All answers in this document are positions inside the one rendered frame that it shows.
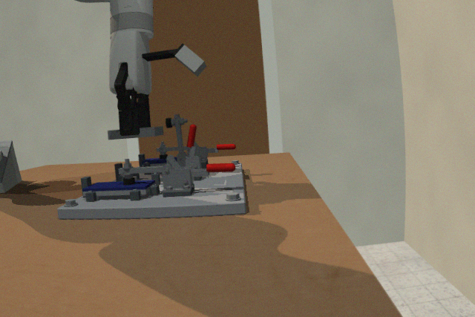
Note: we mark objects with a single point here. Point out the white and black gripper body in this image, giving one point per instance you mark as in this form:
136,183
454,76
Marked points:
128,45

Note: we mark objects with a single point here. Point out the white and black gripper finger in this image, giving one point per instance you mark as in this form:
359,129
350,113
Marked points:
144,113
128,114

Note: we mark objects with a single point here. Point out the blue flat metal plate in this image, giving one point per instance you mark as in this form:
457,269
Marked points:
118,188

